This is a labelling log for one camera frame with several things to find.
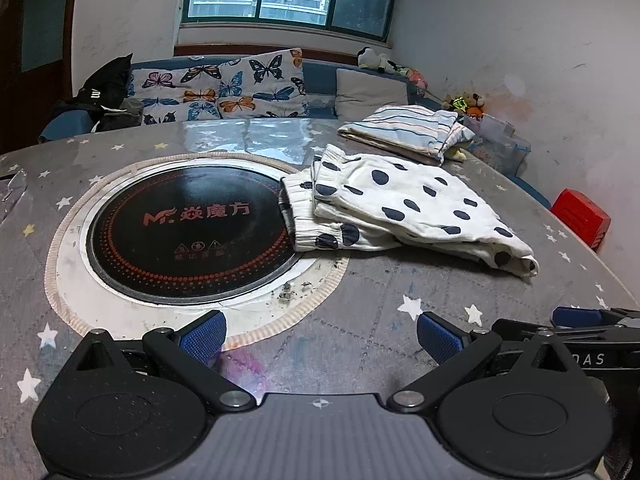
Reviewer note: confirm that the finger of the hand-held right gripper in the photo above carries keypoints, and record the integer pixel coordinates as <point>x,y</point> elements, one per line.
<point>577,317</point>
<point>515,327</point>

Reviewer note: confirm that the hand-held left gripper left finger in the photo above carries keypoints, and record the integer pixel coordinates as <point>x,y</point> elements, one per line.
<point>202,334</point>

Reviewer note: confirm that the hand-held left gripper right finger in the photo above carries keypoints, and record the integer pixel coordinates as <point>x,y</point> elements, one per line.
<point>440,336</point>

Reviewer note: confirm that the white polka dot pants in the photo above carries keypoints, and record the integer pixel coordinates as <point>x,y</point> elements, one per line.
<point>400,195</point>

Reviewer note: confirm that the pile of black clothes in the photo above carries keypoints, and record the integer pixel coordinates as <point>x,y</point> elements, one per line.
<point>107,90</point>

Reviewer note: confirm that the red plastic stool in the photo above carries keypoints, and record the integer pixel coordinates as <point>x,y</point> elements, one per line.
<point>580,217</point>

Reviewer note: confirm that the round black induction cooktop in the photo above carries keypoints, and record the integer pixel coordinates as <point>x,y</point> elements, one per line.
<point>190,220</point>

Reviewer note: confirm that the yellow pillow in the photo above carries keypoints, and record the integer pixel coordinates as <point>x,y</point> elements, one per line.
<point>457,154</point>

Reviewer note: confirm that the clear plastic storage box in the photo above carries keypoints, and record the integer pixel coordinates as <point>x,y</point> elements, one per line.
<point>500,145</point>

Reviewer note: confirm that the blue striped folded blanket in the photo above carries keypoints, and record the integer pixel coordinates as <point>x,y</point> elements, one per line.
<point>400,127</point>

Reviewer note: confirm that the pile of small plush toys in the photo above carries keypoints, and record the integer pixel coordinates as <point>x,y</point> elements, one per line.
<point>465,104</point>

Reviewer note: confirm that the crumpled clear plastic film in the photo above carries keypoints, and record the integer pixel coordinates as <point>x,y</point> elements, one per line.
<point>12,192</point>

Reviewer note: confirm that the small butterfly print pillow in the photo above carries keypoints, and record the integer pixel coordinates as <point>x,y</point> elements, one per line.
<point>170,97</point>

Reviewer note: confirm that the grey pillow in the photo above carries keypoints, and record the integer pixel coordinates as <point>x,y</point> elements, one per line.
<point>370,92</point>

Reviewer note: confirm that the pink plush toy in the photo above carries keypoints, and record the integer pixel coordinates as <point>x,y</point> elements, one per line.
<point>417,79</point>

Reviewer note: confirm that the large butterfly print pillow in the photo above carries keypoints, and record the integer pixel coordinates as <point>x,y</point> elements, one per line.
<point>270,85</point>

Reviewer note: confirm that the blue bench sofa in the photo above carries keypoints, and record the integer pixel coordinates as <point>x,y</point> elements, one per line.
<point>320,80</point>

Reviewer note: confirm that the black and white plush toy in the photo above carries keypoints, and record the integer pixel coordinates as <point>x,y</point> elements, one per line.
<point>372,59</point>

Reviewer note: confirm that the dark wooden door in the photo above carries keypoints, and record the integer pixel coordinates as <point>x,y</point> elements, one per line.
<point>35,60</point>

